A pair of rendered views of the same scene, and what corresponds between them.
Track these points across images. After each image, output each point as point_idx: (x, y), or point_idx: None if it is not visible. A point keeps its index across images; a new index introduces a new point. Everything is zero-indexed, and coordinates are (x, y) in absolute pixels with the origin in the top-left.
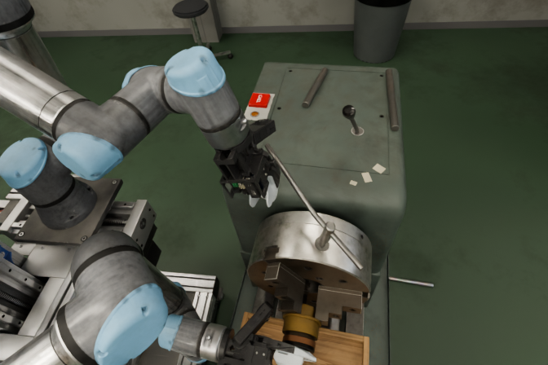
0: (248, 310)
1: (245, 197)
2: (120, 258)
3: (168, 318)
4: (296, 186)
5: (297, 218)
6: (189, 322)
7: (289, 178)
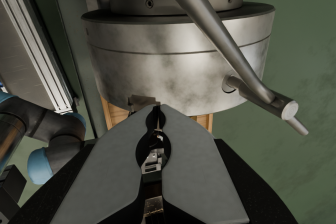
0: (77, 22)
1: None
2: None
3: (31, 170)
4: (231, 48)
5: (183, 43)
6: (60, 163)
7: (212, 30)
